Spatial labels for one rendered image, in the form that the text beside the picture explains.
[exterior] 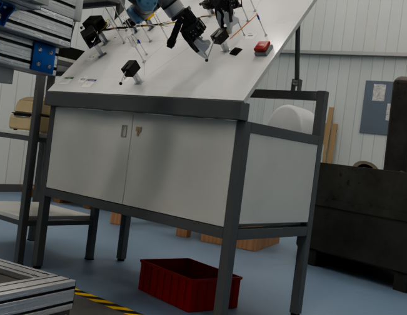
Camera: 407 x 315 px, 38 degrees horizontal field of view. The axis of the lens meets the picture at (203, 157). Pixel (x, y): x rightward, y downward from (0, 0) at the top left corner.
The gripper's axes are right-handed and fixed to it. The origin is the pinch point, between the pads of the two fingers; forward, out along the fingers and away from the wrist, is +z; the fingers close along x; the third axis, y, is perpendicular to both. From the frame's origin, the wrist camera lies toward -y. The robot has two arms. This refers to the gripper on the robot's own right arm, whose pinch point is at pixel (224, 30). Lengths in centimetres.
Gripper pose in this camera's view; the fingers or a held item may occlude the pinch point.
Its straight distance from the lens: 245.0
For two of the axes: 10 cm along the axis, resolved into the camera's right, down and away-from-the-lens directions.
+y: 7.7, -3.3, 5.4
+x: -6.3, -2.7, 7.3
